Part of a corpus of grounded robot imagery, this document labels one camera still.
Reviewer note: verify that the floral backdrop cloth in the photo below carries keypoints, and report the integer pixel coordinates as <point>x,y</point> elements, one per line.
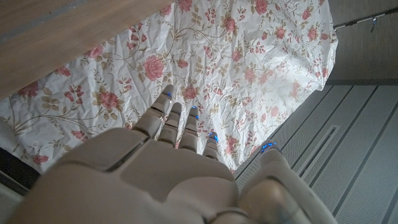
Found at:
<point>233,62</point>

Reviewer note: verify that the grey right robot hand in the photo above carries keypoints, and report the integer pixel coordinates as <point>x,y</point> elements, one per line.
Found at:
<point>161,174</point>

